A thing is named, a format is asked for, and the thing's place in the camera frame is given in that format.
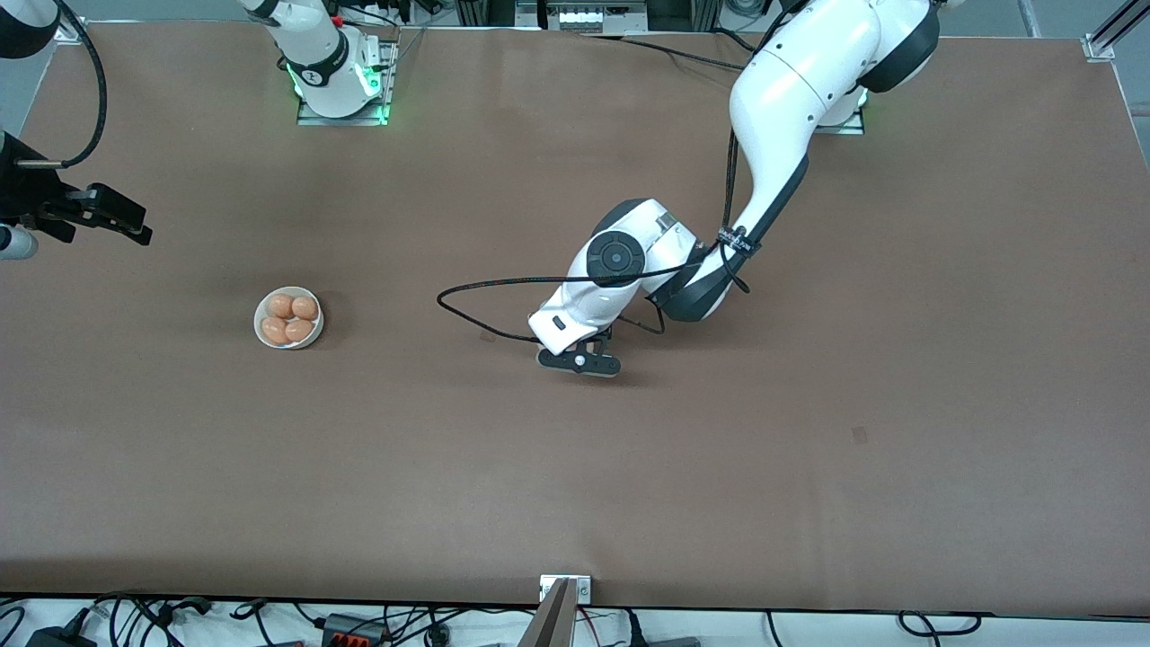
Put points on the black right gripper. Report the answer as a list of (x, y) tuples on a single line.
[(27, 190)]

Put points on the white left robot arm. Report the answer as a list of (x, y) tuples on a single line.
[(791, 90)]

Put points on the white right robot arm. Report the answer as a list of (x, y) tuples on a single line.
[(323, 63)]

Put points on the brown egg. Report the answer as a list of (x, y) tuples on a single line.
[(281, 305), (305, 307), (299, 330), (274, 330)]

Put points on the grey flat box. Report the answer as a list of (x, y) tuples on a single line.
[(672, 642)]

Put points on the white bowl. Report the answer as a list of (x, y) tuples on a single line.
[(292, 345)]

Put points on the grey power strip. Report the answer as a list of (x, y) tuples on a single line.
[(584, 18)]

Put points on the black device orange connectors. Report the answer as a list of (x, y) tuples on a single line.
[(346, 631)]

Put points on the black power adapter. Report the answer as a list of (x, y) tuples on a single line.
[(58, 639)]

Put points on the metal table corner bracket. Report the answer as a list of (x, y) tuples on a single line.
[(1098, 48), (74, 34)]

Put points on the metal table edge bracket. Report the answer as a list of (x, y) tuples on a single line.
[(584, 590)]

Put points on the brown camera mount pole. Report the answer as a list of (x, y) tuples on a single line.
[(550, 624)]

